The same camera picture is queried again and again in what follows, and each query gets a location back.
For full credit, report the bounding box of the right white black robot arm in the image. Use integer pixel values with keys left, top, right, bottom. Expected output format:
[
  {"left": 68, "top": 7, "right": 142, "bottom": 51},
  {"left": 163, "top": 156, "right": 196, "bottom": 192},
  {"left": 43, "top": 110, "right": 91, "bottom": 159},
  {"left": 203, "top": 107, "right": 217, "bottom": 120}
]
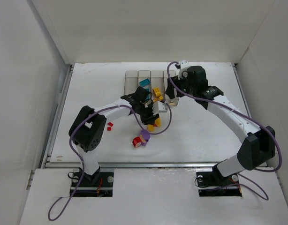
[{"left": 165, "top": 60, "right": 276, "bottom": 188}]

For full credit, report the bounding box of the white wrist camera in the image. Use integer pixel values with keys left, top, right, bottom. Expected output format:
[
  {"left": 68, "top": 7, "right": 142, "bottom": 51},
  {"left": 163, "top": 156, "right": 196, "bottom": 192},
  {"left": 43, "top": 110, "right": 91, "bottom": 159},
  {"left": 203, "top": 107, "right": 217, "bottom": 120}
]
[
  {"left": 155, "top": 101, "right": 168, "bottom": 113},
  {"left": 175, "top": 60, "right": 191, "bottom": 80}
]

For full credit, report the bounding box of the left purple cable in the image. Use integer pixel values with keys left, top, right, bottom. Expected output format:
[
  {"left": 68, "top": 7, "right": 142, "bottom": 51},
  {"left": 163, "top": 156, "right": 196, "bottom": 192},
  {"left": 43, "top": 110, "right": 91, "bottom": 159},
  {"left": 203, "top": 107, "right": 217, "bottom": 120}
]
[{"left": 48, "top": 100, "right": 172, "bottom": 221}]

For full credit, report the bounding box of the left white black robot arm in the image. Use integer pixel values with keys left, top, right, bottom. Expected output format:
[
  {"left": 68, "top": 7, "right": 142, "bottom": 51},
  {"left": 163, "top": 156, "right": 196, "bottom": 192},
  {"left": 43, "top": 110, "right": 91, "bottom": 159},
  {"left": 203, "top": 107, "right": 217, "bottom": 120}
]
[{"left": 68, "top": 87, "right": 166, "bottom": 185}]

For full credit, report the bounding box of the teal lego brick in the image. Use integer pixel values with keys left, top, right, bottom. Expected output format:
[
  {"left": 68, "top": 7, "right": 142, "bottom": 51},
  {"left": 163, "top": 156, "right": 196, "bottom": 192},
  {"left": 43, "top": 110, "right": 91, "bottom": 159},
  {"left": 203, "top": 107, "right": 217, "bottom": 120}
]
[{"left": 139, "top": 78, "right": 151, "bottom": 87}]

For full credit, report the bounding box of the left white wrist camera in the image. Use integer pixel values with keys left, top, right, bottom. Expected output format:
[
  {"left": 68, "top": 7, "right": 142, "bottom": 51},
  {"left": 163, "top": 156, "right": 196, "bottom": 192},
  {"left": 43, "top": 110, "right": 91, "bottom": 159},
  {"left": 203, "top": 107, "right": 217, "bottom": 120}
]
[{"left": 155, "top": 101, "right": 168, "bottom": 113}]

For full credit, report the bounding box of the yellow lego stack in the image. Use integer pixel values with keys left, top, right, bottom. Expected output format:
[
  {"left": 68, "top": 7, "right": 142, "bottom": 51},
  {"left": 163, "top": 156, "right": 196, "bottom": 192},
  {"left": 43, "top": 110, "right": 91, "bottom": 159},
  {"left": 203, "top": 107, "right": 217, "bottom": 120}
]
[{"left": 147, "top": 118, "right": 161, "bottom": 132}]

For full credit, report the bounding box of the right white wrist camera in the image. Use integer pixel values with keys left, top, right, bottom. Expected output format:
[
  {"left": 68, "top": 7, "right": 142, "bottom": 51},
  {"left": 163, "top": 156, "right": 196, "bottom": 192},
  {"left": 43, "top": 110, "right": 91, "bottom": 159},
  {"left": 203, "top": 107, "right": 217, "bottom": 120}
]
[{"left": 175, "top": 60, "right": 191, "bottom": 80}]

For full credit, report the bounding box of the red purple lego stack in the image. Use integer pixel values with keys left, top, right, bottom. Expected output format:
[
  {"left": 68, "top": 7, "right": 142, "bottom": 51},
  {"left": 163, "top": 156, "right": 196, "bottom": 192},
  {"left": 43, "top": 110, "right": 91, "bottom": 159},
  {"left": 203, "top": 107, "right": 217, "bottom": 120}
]
[{"left": 132, "top": 129, "right": 151, "bottom": 148}]

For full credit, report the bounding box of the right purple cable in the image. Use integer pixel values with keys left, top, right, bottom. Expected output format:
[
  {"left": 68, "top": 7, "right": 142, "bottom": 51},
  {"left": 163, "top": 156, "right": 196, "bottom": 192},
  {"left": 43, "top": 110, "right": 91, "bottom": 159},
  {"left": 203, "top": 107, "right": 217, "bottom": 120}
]
[{"left": 167, "top": 61, "right": 282, "bottom": 201}]

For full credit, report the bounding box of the metal rail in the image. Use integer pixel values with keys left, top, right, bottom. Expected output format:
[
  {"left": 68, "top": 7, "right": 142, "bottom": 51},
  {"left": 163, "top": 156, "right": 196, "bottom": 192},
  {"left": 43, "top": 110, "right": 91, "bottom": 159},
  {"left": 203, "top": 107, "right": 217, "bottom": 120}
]
[{"left": 42, "top": 162, "right": 216, "bottom": 168}]

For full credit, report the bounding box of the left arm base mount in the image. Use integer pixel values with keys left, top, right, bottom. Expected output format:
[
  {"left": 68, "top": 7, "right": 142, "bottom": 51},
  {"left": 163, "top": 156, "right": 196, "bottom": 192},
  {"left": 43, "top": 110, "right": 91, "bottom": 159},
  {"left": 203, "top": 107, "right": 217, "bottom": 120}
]
[{"left": 73, "top": 171, "right": 114, "bottom": 197}]

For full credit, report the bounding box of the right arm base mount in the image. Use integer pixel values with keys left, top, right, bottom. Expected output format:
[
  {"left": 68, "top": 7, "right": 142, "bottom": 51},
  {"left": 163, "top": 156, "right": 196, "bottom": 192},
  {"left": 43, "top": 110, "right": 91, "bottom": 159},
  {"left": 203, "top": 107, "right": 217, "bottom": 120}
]
[{"left": 195, "top": 168, "right": 242, "bottom": 197}]

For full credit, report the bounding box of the purple cable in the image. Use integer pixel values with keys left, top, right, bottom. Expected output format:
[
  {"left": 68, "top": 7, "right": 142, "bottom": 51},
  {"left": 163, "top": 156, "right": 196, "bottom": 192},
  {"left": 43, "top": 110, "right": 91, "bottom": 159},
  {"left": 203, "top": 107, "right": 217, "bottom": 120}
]
[
  {"left": 48, "top": 100, "right": 172, "bottom": 221},
  {"left": 167, "top": 61, "right": 282, "bottom": 201}
]

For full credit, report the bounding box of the yellow round patterned lego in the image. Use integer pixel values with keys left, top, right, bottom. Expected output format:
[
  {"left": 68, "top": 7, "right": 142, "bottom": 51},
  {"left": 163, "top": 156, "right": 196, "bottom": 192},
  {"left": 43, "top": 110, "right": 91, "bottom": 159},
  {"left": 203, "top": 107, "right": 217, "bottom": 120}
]
[{"left": 152, "top": 88, "right": 161, "bottom": 98}]

